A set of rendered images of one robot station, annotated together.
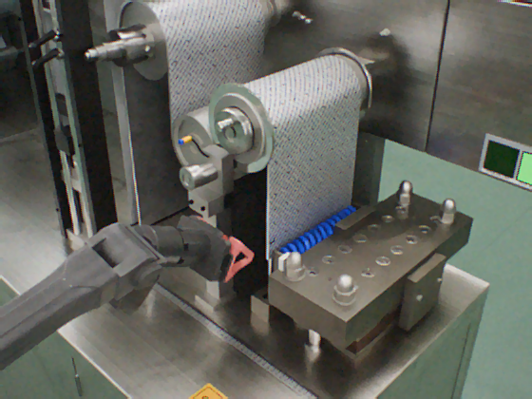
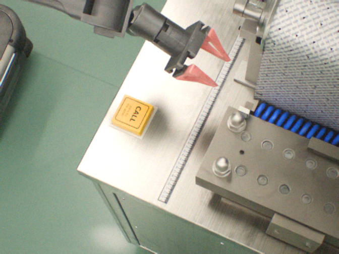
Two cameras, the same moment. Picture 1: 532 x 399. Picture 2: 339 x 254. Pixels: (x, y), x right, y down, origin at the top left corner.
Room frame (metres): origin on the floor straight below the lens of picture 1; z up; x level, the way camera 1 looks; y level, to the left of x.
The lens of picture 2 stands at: (0.59, -0.44, 2.21)
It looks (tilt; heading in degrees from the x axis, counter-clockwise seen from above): 70 degrees down; 79
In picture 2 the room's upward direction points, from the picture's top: 7 degrees counter-clockwise
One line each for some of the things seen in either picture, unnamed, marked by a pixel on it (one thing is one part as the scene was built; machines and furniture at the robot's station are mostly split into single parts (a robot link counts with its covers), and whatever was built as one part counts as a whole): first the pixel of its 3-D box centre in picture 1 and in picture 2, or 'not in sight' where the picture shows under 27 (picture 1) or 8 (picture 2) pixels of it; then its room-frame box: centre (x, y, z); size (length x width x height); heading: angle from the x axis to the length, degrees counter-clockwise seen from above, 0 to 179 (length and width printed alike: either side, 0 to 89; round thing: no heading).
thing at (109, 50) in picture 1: (101, 52); not in sight; (1.01, 0.28, 1.33); 0.06 x 0.03 x 0.03; 137
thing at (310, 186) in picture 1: (313, 189); (317, 102); (0.94, -0.08, 1.11); 0.23 x 0.01 x 0.18; 137
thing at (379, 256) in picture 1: (376, 257); (306, 185); (0.89, -0.20, 1.00); 0.40 x 0.16 x 0.06; 137
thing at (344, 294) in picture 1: (345, 287); (222, 165); (0.74, -0.12, 1.05); 0.04 x 0.04 x 0.04
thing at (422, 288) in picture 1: (423, 292); (293, 235); (0.84, -0.28, 0.96); 0.10 x 0.03 x 0.11; 137
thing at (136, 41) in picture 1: (130, 45); not in sight; (1.05, 0.24, 1.33); 0.06 x 0.06 x 0.06; 47
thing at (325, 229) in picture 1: (321, 233); (307, 129); (0.93, -0.10, 1.03); 0.21 x 0.04 x 0.03; 137
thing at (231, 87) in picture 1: (239, 128); (277, 14); (0.89, 0.04, 1.25); 0.15 x 0.01 x 0.15; 47
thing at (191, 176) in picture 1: (191, 177); (241, 4); (0.86, 0.12, 1.18); 0.04 x 0.02 x 0.04; 47
